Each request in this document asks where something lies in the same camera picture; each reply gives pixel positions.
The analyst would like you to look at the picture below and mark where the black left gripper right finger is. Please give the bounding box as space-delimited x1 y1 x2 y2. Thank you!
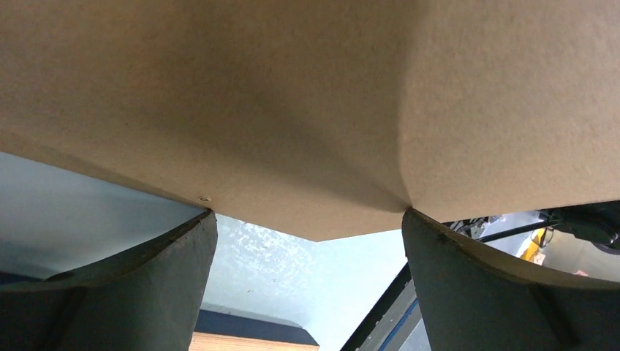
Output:
401 208 619 350

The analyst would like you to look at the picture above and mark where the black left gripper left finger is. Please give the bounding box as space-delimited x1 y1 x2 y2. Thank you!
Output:
1 211 218 350

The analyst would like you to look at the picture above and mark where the wooden picture frame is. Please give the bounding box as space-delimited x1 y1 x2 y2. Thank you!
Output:
194 310 320 350

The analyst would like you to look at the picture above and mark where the brown cardboard backing board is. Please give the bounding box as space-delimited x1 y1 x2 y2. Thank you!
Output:
1 1 619 241

